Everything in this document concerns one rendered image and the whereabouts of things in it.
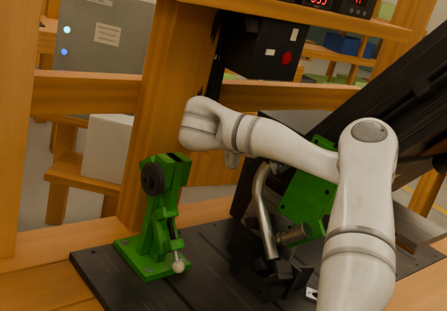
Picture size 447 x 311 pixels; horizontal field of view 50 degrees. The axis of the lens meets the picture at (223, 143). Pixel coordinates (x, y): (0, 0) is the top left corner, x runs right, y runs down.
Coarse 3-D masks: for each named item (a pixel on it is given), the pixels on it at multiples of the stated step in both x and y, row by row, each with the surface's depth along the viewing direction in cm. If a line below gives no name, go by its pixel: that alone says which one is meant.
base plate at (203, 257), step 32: (224, 224) 138; (96, 256) 110; (192, 256) 119; (224, 256) 123; (320, 256) 135; (416, 256) 149; (96, 288) 100; (128, 288) 102; (160, 288) 105; (192, 288) 108; (224, 288) 111
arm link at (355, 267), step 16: (336, 240) 60; (352, 240) 59; (368, 240) 59; (336, 256) 58; (352, 256) 57; (368, 256) 57; (384, 256) 58; (320, 272) 60; (336, 272) 57; (352, 272) 56; (368, 272) 56; (384, 272) 56; (320, 288) 58; (336, 288) 55; (352, 288) 54; (368, 288) 54; (384, 288) 56; (320, 304) 56; (336, 304) 53; (352, 304) 53; (368, 304) 54; (384, 304) 56
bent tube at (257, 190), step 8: (264, 168) 117; (256, 176) 118; (264, 176) 117; (256, 184) 117; (264, 184) 118; (256, 192) 117; (256, 200) 116; (264, 200) 116; (256, 208) 116; (264, 208) 115; (264, 216) 114; (264, 224) 114; (264, 232) 113; (272, 232) 113; (264, 240) 112; (272, 240) 112; (264, 248) 112; (272, 248) 111; (272, 256) 110
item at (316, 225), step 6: (306, 222) 110; (312, 222) 109; (318, 222) 108; (312, 228) 108; (318, 228) 107; (312, 234) 108; (318, 234) 107; (324, 234) 107; (300, 240) 110; (306, 240) 109; (312, 240) 108; (288, 246) 112; (294, 246) 111
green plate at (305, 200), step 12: (324, 144) 111; (300, 180) 113; (312, 180) 111; (324, 180) 109; (288, 192) 115; (300, 192) 113; (312, 192) 110; (324, 192) 108; (336, 192) 110; (288, 204) 114; (300, 204) 112; (312, 204) 110; (324, 204) 108; (288, 216) 114; (300, 216) 111; (312, 216) 109
